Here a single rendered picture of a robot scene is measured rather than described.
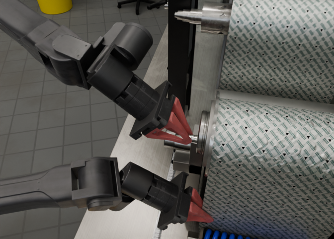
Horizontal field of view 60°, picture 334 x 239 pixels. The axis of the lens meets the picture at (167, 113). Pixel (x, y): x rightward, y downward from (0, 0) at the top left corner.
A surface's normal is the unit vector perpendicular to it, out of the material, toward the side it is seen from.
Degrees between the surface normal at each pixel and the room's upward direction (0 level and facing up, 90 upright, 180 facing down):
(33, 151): 0
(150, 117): 49
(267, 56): 92
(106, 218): 0
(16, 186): 14
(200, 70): 0
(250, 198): 90
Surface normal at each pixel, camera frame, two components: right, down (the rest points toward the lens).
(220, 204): -0.21, 0.69
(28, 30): -0.15, -0.55
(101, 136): 0.00, -0.71
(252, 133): -0.11, -0.23
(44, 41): 0.06, -0.48
